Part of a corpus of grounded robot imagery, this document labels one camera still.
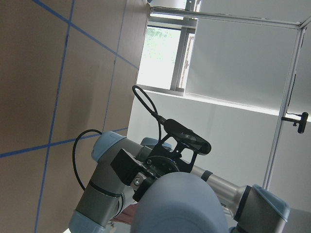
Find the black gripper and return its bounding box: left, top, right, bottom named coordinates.
left=111, top=149, right=179, bottom=202

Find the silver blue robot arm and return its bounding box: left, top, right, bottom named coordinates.
left=69, top=131, right=290, bottom=233

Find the blue tape line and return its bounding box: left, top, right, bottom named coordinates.
left=102, top=0, right=128, bottom=132
left=0, top=127, right=128, bottom=158

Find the blue tape line crosswise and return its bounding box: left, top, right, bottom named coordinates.
left=33, top=0, right=138, bottom=70

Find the blue tape line lengthwise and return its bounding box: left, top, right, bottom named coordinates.
left=34, top=0, right=75, bottom=233

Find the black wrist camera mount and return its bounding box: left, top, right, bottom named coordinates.
left=148, top=116, right=211, bottom=173

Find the black camera cable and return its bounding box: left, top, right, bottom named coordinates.
left=72, top=85, right=168, bottom=192

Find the window frame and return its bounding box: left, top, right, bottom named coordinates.
left=137, top=13, right=197, bottom=96

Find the black clamp handle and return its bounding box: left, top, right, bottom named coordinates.
left=281, top=112, right=309, bottom=134

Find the white aluminium frame post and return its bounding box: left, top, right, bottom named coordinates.
left=263, top=25, right=307, bottom=190

